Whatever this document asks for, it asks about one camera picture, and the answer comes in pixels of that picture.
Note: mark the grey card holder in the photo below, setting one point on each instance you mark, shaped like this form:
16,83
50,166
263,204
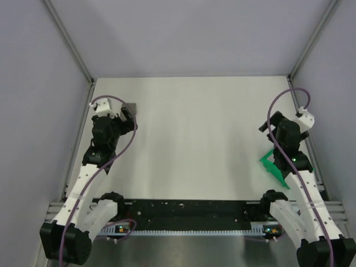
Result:
130,107

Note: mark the aluminium frame post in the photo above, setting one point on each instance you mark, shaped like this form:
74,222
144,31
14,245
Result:
69,43
314,37

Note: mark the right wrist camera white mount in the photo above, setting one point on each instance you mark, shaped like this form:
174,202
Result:
304,119

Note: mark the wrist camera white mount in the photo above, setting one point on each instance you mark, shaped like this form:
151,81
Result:
103,107
304,119

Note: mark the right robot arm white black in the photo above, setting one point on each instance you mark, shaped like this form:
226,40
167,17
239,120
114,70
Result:
316,237

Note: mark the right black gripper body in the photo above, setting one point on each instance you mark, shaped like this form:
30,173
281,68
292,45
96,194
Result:
276,149

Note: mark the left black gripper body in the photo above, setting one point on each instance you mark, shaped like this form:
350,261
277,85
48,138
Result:
120,129

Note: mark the white slotted cable duct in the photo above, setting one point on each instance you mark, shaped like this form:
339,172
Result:
253,230

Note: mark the green plastic bin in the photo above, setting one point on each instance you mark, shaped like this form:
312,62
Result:
274,168

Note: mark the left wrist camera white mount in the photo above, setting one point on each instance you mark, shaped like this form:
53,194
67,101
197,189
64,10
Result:
103,107

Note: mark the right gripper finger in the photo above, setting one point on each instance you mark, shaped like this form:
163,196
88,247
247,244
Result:
277,117
273,122

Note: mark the right aluminium frame post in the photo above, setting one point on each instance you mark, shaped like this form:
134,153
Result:
314,37

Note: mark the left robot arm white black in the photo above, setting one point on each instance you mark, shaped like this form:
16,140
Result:
68,238

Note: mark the left aluminium frame post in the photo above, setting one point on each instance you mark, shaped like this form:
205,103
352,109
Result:
69,43

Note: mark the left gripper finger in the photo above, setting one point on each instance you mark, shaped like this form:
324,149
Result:
126,116
119,121

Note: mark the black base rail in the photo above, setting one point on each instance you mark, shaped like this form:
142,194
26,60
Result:
153,214

